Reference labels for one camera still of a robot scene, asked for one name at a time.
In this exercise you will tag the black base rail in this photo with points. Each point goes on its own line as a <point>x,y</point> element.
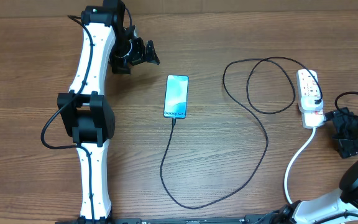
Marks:
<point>247,219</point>

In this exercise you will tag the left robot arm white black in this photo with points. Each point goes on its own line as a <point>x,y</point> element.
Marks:
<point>87,116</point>

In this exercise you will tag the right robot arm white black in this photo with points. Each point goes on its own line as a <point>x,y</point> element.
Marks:
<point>340,205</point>

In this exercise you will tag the white charger adapter plug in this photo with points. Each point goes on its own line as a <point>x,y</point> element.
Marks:
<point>310,104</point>

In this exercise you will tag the Samsung Galaxy smartphone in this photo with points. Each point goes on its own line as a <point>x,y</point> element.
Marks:
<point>176,97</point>

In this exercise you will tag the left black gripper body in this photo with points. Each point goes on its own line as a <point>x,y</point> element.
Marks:
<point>125,51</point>

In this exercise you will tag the white power strip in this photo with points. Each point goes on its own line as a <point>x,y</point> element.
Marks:
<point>308,92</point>

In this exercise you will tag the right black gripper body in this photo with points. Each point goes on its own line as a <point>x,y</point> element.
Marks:
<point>352,132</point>

